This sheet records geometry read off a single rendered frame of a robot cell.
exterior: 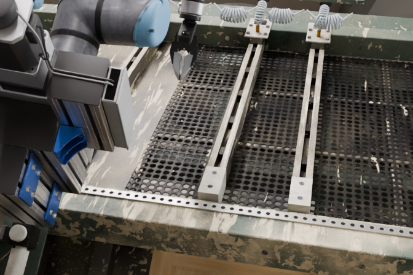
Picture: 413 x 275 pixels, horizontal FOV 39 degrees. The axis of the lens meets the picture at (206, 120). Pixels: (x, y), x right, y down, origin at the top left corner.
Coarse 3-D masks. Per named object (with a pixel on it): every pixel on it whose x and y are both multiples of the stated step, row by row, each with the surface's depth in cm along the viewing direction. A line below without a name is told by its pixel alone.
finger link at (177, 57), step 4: (176, 52) 188; (176, 56) 188; (180, 56) 188; (176, 60) 188; (180, 60) 188; (172, 64) 188; (176, 64) 188; (176, 68) 188; (176, 72) 188; (176, 76) 189
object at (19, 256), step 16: (16, 224) 157; (0, 240) 161; (16, 240) 154; (32, 240) 157; (0, 256) 162; (16, 256) 155; (32, 256) 160; (0, 272) 160; (16, 272) 154; (32, 272) 159
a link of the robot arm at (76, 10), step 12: (60, 0) 136; (72, 0) 134; (84, 0) 134; (96, 0) 133; (60, 12) 134; (72, 12) 133; (84, 12) 132; (96, 12) 132; (60, 24) 132; (72, 24) 132; (84, 24) 132; (96, 24) 132; (96, 36) 134
